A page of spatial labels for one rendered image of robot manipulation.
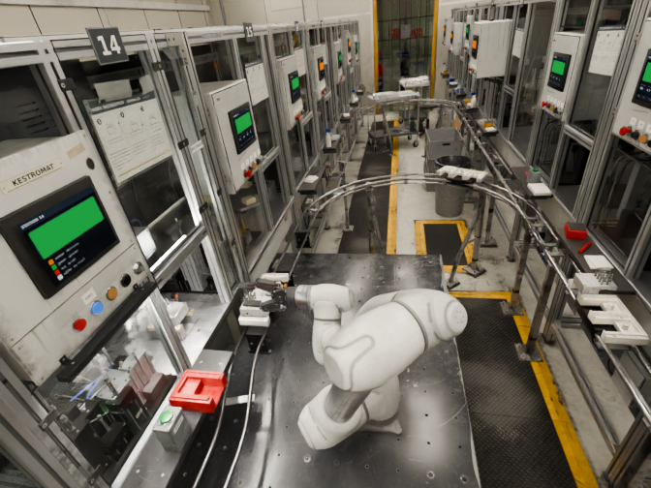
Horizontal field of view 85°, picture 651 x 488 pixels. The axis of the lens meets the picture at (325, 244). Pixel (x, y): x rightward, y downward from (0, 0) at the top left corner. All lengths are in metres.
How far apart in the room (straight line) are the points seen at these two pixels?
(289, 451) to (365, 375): 0.83
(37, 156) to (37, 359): 0.45
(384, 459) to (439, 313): 0.80
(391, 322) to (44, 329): 0.78
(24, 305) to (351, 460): 1.09
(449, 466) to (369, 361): 0.82
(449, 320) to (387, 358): 0.16
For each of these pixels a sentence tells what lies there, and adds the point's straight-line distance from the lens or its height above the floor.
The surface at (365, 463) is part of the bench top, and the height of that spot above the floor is 0.68.
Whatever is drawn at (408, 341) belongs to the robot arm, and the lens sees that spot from 0.76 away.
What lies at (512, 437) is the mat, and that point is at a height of 0.01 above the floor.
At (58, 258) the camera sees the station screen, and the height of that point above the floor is 1.60.
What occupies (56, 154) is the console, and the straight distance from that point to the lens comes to 1.07.
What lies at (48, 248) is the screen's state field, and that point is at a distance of 1.00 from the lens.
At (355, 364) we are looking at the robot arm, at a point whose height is 1.43.
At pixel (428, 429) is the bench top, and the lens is 1.54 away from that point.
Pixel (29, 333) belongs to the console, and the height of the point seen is 1.49.
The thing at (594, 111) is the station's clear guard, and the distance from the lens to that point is 2.46.
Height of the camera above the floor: 1.99
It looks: 31 degrees down
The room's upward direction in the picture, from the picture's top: 7 degrees counter-clockwise
